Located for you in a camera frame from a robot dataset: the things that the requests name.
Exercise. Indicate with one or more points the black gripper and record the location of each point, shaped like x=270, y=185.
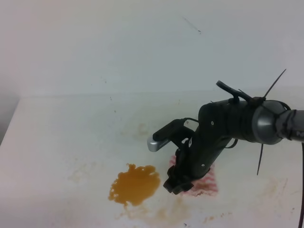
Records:
x=219, y=123

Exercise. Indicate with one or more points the pink white striped rag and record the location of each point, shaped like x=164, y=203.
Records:
x=204, y=186

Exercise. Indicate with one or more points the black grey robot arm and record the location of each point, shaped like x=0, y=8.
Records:
x=272, y=122

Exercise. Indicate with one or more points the brown coffee puddle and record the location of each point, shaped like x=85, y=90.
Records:
x=135, y=185

